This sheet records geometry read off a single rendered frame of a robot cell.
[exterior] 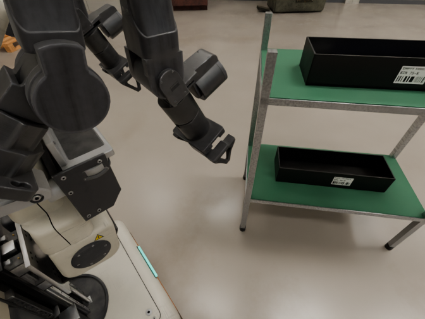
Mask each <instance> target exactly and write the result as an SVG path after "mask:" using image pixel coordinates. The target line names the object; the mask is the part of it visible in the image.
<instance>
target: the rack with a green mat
mask: <svg viewBox="0 0 425 319"><path fill-rule="evenodd" d="M272 16H273V12H272V11H266V12H265V18H264V27H263V32H262V41H261V50H260V56H259V65H258V71H257V80H256V89H255V94H254V103H253V108H252V118H251V123H250V132H249V141H248V146H247V155H246V161H245V170H244V175H243V179H244V180H245V199H244V204H243V211H242V219H241V224H240V228H239V229H240V231H242V232H243V231H245V229H246V222H247V215H248V212H249V205H250V203H261V204H272V205H278V206H288V207H294V208H305V209H311V210H322V211H332V212H339V213H350V214H355V215H366V216H377V217H383V218H394V219H399V220H410V221H412V222H411V223H410V224H408V225H407V226H406V227H405V228H404V229H403V230H402V231H400V232H399V233H398V234H397V235H396V236H394V238H392V239H391V240H390V241H388V242H387V243H386V244H385V248H386V249H387V250H390V251H391V250H392V249H393V248H395V247H396V246H397V245H399V244H400V243H401V242H402V241H404V240H405V239H406V238H408V236H410V235H411V234H413V233H414V232H415V231H416V230H418V229H419V228H420V227H422V226H423V225H424V224H425V210H424V208H423V206H422V204H421V202H420V200H419V199H418V197H417V196H416V194H415V192H414V190H413V188H412V187H411V185H410V183H409V181H408V180H407V177H406V176H405V174H404V172H403V171H402V169H401V167H400V165H399V164H398V162H397V160H396V158H397V156H398V155H399V154H400V153H401V152H402V150H403V149H404V147H405V146H406V145H407V144H408V143H409V141H410V140H411V138H413V136H414V135H415V134H416V132H417V131H418V130H419V129H420V127H421V126H422V125H423V123H424V122H425V91H402V90H389V89H365V88H353V87H329V86H316V85H305V82H304V78H303V76H302V72H301V69H300V66H299V64H300V60H301V57H302V52H303V50H299V49H271V48H268V42H269V33H270V29H271V21H272ZM268 105H273V106H291V107H301V108H318V109H336V110H346V111H363V112H373V113H391V114H401V115H418V117H417V118H416V120H415V121H414V122H413V124H412V125H411V126H410V128H409V129H408V131H406V133H405V134H404V136H403V137H402V138H401V139H400V141H399V142H398V144H397V145H396V146H395V148H394V149H393V151H392V152H391V153H390V155H385V154H375V155H383V156H384V157H385V160H386V162H387V163H388V165H389V167H390V169H391V171H392V173H393V175H394V177H395V178H396V180H395V181H394V182H393V183H392V184H391V186H389V188H388V189H387V190H386V191H385V192H374V191H362V190H356V189H344V188H337V187H325V186H319V185H307V184H295V183H288V182H277V181H276V180H275V168H274V158H275V155H276V150H277V148H278V146H277V145H269V144H261V141H262V134H263V130H264V124H265V119H266V113H267V109H268ZM282 147H291V146H282ZM296 148H304V149H313V148H305V147H296ZM318 150H325V151H335V150H327V149H318ZM339 152H347V153H356V152H349V151H339ZM361 154H371V153H361Z"/></svg>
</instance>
